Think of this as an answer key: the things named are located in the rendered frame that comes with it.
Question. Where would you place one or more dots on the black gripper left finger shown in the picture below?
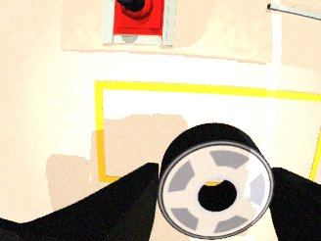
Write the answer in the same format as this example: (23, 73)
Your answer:
(122, 211)

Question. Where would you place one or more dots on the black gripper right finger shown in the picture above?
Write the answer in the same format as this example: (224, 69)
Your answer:
(296, 207)

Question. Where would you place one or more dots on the yellow rectangular outline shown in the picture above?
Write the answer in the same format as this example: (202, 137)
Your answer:
(99, 86)

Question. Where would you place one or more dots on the black wheel with white hub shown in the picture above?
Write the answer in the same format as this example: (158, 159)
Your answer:
(214, 151)

